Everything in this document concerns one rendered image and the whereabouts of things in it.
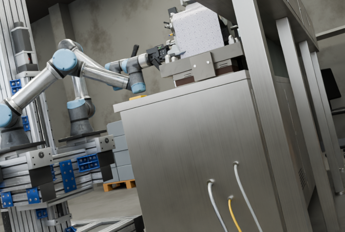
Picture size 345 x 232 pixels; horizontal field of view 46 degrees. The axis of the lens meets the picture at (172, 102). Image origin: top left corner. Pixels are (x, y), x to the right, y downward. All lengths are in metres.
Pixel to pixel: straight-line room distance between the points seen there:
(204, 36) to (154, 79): 4.80
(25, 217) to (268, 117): 1.81
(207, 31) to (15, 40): 1.21
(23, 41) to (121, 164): 3.86
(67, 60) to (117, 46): 5.18
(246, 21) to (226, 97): 0.59
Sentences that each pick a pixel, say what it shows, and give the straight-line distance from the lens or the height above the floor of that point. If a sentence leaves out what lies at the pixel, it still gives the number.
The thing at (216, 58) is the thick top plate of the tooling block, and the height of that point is 0.99.
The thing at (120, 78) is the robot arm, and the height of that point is 1.06.
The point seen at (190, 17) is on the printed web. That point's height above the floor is 1.25.
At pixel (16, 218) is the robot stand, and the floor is 0.40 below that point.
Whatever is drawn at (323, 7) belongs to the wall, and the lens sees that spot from 5.73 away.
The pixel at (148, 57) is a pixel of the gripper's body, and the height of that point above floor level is 1.12.
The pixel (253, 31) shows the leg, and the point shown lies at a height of 0.94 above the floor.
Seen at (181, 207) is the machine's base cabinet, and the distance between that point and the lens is 1.87.
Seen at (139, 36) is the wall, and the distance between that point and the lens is 7.01.
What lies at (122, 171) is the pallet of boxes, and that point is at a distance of 6.20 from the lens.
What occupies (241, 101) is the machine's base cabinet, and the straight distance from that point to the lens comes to 1.71.
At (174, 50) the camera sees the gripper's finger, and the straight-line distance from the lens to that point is 2.08.
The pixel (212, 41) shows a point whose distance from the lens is 2.03.
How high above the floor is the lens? 0.73
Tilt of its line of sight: 4 degrees up
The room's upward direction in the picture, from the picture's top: 13 degrees counter-clockwise
